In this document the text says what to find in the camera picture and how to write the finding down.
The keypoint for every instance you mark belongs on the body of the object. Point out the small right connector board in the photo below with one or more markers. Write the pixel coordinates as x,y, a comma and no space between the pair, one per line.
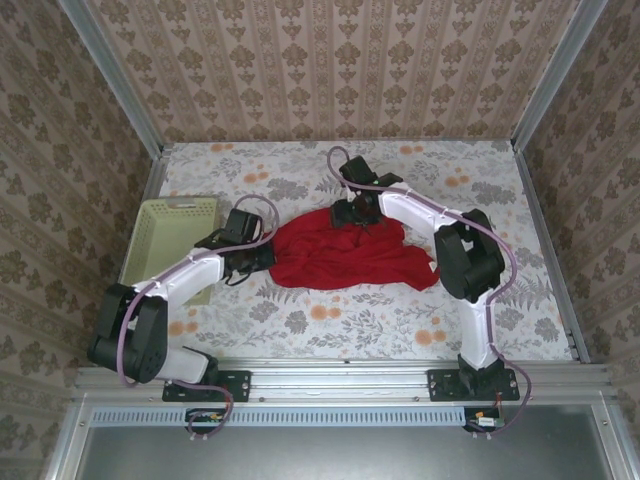
485,420

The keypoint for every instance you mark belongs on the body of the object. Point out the aluminium mounting rail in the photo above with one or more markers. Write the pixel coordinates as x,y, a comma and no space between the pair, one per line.
340,382

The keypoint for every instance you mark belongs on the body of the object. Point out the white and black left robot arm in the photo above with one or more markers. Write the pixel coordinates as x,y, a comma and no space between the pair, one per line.
190,275

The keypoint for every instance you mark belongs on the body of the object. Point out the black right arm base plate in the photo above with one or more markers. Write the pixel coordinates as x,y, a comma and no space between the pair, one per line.
440,385

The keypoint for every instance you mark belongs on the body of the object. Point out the red t-shirt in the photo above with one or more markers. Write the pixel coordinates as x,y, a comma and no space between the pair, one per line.
340,260

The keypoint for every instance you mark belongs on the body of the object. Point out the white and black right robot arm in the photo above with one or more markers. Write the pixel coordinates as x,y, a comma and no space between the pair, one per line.
415,210

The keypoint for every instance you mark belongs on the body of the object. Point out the small connector board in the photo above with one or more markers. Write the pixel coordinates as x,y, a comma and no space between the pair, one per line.
485,420
205,417

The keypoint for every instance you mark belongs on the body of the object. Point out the small left connector board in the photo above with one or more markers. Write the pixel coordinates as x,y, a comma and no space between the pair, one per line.
205,417

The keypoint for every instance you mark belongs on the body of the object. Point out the pale green plastic basket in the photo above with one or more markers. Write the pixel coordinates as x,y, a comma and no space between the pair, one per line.
165,225

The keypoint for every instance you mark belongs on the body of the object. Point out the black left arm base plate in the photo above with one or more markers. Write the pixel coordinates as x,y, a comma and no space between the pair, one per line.
240,385

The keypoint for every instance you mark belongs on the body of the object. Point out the floral table cloth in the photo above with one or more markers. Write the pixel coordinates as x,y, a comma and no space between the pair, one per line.
350,325

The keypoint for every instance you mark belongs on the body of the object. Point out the aluminium frame post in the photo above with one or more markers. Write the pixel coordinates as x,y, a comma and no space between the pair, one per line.
120,85
556,75

